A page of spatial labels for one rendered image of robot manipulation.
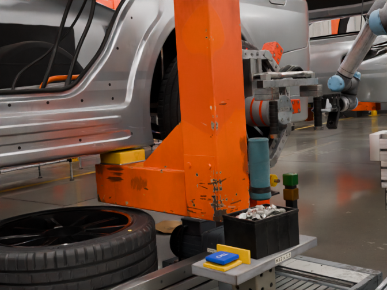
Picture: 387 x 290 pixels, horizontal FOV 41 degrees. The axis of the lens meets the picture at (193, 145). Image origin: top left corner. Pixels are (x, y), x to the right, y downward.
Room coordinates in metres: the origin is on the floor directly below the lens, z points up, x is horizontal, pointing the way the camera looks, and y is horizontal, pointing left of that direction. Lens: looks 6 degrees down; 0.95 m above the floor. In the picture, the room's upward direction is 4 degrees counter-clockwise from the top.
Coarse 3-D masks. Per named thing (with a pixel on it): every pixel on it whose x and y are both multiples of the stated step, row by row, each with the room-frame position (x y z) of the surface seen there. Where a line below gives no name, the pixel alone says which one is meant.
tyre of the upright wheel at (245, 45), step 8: (248, 48) 2.43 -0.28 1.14; (256, 48) 2.47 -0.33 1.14; (176, 56) 2.39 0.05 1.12; (176, 64) 2.32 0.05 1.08; (168, 72) 2.33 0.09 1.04; (176, 72) 2.28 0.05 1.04; (168, 80) 2.30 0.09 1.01; (176, 80) 2.26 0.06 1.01; (160, 88) 2.31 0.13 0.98; (168, 88) 2.27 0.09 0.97; (176, 88) 2.23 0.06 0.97; (160, 96) 2.29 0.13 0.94; (168, 96) 2.26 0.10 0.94; (176, 96) 2.22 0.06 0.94; (160, 104) 2.29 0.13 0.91; (168, 104) 2.25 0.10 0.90; (176, 104) 2.21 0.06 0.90; (160, 112) 2.28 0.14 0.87; (168, 112) 2.24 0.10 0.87; (176, 112) 2.21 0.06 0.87; (160, 120) 2.28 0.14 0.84; (168, 120) 2.25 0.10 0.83; (176, 120) 2.21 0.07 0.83; (160, 128) 2.29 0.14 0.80; (168, 128) 2.26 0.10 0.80
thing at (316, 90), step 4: (300, 88) 2.33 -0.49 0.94; (304, 88) 2.32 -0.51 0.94; (308, 88) 2.30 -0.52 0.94; (312, 88) 2.29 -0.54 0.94; (316, 88) 2.28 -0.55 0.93; (320, 88) 2.29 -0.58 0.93; (300, 92) 2.33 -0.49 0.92; (304, 92) 2.32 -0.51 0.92; (308, 92) 2.30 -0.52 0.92; (312, 92) 2.29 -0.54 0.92; (316, 92) 2.28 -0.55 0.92; (320, 92) 2.29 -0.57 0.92; (300, 96) 2.33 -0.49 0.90; (304, 96) 2.32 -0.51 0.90; (308, 96) 2.31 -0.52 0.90
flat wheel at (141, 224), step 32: (0, 224) 1.89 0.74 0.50; (32, 224) 1.99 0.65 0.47; (64, 224) 2.05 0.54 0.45; (96, 224) 1.90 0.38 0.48; (128, 224) 1.77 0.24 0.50; (0, 256) 1.51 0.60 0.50; (32, 256) 1.49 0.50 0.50; (64, 256) 1.50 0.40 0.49; (96, 256) 1.54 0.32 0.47; (128, 256) 1.61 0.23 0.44; (0, 288) 1.51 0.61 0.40; (32, 288) 1.49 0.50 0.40; (64, 288) 1.50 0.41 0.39; (96, 288) 1.54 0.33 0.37
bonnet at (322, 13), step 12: (312, 0) 5.79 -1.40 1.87; (324, 0) 5.71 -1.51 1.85; (336, 0) 5.62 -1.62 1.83; (348, 0) 5.54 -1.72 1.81; (360, 0) 5.46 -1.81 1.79; (372, 0) 5.38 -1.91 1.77; (312, 12) 5.86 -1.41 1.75; (324, 12) 5.77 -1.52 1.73; (336, 12) 5.68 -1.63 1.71; (348, 12) 5.59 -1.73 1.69; (360, 12) 5.52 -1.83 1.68
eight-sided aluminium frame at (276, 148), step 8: (248, 56) 2.29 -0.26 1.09; (256, 56) 2.33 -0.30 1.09; (264, 56) 2.37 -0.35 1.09; (264, 64) 2.44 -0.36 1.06; (272, 64) 2.42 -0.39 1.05; (280, 88) 2.50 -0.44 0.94; (288, 88) 2.50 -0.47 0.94; (288, 96) 2.50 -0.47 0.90; (280, 128) 2.50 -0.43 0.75; (288, 128) 2.49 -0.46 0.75; (280, 136) 2.46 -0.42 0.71; (288, 136) 2.49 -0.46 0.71; (272, 144) 2.47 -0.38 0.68; (280, 144) 2.44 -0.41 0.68; (272, 152) 2.42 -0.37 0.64; (280, 152) 2.44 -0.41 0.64; (272, 160) 2.39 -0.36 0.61; (248, 168) 2.25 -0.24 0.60
